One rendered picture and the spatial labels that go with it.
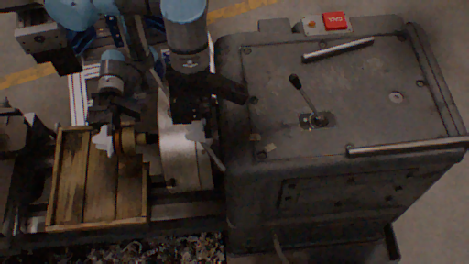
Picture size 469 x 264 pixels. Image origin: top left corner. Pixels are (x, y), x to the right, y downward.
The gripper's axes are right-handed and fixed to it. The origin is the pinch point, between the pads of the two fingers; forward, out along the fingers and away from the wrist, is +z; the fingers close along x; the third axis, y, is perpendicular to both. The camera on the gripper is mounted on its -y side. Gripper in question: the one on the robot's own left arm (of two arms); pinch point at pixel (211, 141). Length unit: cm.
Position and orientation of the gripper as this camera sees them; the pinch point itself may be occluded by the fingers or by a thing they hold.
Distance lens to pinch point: 93.1
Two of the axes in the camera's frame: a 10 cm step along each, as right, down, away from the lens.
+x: 0.9, 6.5, -7.6
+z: 0.4, 7.6, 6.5
